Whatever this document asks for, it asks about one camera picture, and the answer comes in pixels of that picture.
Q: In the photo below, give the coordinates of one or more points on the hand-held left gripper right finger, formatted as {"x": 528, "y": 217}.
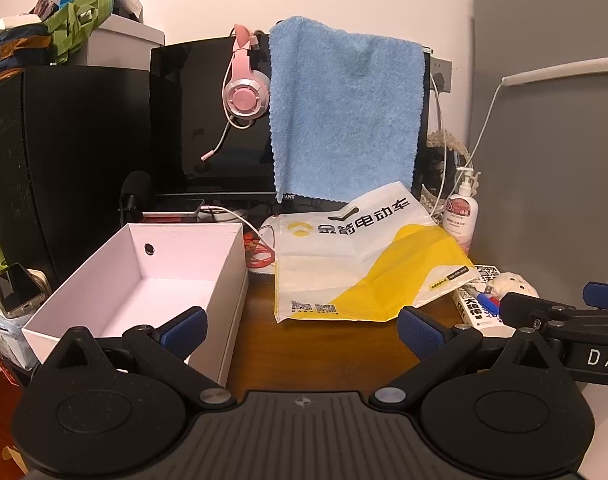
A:
{"x": 417, "y": 332}

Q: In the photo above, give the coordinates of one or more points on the black computer monitor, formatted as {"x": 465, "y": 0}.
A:
{"x": 194, "y": 110}

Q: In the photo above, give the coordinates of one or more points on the white lotion pump bottle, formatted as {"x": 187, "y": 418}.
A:
{"x": 461, "y": 215}

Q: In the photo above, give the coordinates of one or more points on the grey wall socket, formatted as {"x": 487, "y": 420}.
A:
{"x": 441, "y": 72}

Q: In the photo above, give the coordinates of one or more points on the smartphone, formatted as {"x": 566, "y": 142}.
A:
{"x": 14, "y": 287}

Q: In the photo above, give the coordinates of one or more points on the white yellow plastic bag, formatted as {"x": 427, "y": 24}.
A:
{"x": 334, "y": 270}

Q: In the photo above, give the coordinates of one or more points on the white cardboard box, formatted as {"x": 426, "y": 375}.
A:
{"x": 149, "y": 290}

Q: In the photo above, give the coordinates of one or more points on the white plush toy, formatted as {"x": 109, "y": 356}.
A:
{"x": 513, "y": 282}

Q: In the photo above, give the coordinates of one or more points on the grey refrigerator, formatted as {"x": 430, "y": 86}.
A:
{"x": 548, "y": 185}

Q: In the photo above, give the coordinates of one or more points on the black microphone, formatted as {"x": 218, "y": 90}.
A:
{"x": 135, "y": 185}

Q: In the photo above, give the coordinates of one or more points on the white book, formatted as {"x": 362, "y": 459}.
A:
{"x": 471, "y": 310}

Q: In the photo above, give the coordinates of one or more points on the clear plastic container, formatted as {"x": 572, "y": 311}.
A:
{"x": 1, "y": 330}

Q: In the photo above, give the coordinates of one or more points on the pink headset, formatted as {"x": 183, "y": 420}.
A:
{"x": 244, "y": 95}

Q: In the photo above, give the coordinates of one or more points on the green paper craft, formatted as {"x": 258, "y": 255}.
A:
{"x": 79, "y": 20}

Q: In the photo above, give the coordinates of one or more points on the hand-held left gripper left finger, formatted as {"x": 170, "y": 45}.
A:
{"x": 189, "y": 329}

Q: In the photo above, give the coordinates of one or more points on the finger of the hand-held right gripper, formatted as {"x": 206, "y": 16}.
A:
{"x": 523, "y": 307}
{"x": 603, "y": 294}

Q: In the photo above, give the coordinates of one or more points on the blue towel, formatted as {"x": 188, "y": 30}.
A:
{"x": 334, "y": 110}

